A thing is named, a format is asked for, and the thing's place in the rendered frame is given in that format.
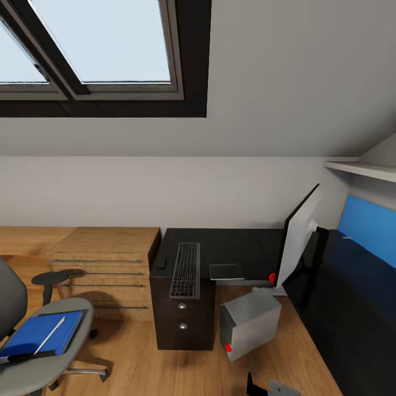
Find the keyboard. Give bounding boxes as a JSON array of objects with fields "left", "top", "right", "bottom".
[{"left": 170, "top": 243, "right": 201, "bottom": 300}]

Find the mouse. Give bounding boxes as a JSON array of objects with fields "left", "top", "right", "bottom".
[{"left": 157, "top": 258, "right": 167, "bottom": 268}]

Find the monitor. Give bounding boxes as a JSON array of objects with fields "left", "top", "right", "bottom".
[{"left": 269, "top": 184, "right": 330, "bottom": 288}]

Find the folder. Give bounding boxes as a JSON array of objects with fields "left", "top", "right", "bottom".
[{"left": 0, "top": 311, "right": 83, "bottom": 364}]

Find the swivel chair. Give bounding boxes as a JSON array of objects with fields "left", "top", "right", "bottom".
[{"left": 0, "top": 256, "right": 109, "bottom": 396}]

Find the notebook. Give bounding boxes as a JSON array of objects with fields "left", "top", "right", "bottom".
[{"left": 209, "top": 264, "right": 245, "bottom": 281}]

